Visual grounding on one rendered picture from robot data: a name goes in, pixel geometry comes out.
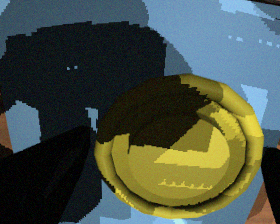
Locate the yellow plate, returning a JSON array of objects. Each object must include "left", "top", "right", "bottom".
[{"left": 95, "top": 73, "right": 264, "bottom": 220}]

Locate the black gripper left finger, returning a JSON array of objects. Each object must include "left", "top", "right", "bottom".
[{"left": 0, "top": 125, "right": 91, "bottom": 224}]

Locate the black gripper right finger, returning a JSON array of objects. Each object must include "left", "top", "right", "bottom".
[{"left": 261, "top": 147, "right": 280, "bottom": 224}]

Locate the light blue flat mat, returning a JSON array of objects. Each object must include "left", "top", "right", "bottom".
[{"left": 0, "top": 0, "right": 280, "bottom": 224}]

